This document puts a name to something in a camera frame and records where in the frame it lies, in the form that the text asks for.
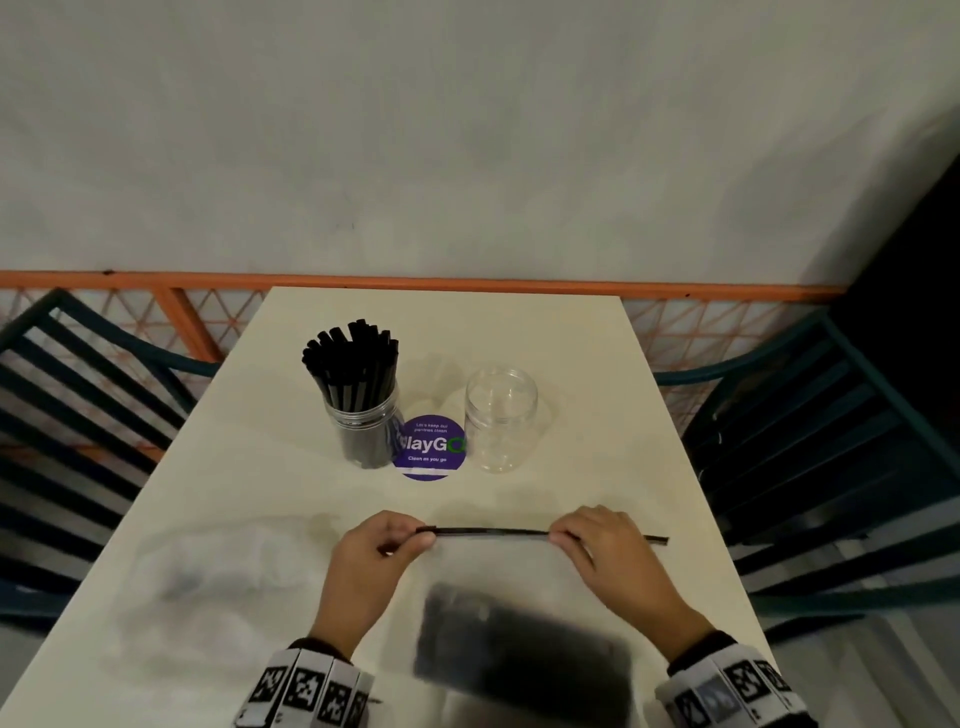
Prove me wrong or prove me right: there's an orange mesh fence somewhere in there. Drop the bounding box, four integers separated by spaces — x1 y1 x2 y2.
0 269 849 466

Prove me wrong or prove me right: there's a person's left hand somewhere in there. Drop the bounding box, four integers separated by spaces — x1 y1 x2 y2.
308 510 439 663

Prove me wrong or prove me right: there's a black white marker wristband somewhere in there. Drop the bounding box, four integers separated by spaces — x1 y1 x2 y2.
234 637 376 728
656 629 817 728

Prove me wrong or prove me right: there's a black planter box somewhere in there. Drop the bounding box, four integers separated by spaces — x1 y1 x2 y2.
836 153 960 481

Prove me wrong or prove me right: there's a clear plastic jar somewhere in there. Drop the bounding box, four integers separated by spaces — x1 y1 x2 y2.
464 366 540 475
323 380 406 471

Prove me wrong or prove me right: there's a dark green slatted chair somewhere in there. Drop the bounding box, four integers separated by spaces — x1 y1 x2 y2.
653 311 960 646
0 288 223 624

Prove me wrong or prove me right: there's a round purple sticker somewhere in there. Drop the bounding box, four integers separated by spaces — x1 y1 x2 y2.
389 414 470 483

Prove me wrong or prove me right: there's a person's right hand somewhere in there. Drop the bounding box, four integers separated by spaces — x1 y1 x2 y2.
548 505 715 666

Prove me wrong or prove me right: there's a black straw bundle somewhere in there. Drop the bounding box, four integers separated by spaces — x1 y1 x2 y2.
412 583 636 728
302 319 402 466

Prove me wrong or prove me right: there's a clear plastic bag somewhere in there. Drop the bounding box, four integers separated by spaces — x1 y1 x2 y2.
374 526 670 728
119 517 355 676

